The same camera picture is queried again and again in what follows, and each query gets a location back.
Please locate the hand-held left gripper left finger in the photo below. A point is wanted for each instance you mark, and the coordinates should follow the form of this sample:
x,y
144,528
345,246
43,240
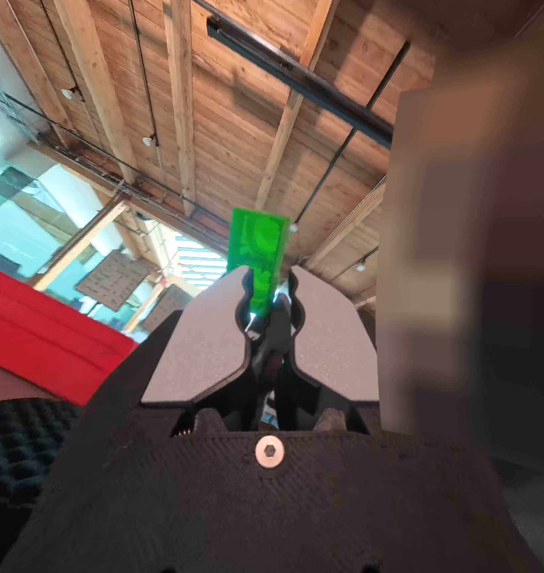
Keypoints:
x,y
200,353

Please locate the red plastic storage bin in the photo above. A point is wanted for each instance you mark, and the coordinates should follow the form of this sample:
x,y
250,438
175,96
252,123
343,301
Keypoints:
x,y
44,335

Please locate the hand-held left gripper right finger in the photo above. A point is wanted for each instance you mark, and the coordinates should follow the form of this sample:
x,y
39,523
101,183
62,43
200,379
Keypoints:
x,y
334,349

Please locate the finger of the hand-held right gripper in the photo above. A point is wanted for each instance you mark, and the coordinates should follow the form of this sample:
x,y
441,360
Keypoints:
x,y
277,331

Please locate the handwritten whiteboard sign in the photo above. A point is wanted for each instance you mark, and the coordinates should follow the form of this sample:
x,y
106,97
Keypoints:
x,y
113,280
167,309

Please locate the black foam pad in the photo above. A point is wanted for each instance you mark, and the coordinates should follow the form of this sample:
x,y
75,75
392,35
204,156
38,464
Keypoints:
x,y
26,447

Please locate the black ceiling track rail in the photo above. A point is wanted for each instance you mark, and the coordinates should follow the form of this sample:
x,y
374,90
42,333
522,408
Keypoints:
x,y
299,76

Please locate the wooden support post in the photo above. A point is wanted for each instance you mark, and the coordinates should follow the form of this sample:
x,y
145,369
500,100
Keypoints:
x,y
79,246

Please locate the green rectangular plastic block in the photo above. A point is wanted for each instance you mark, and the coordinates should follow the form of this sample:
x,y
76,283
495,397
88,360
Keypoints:
x,y
258,241

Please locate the ceiling light bulb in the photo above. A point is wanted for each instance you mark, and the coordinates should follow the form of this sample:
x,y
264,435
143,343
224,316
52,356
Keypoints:
x,y
70,94
149,141

